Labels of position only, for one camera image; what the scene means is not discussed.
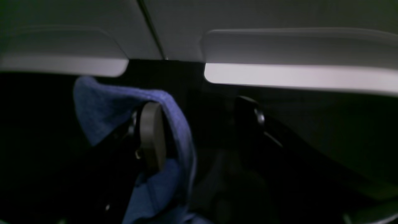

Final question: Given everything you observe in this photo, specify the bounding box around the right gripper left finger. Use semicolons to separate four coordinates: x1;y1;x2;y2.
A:
87;102;167;224

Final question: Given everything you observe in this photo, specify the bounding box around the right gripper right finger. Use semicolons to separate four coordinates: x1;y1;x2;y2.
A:
234;96;397;224

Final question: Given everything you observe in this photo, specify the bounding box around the black table cloth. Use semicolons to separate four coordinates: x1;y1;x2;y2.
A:
1;60;397;224

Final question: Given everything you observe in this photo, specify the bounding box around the light blue t-shirt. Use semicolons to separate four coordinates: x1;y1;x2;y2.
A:
69;77;209;224

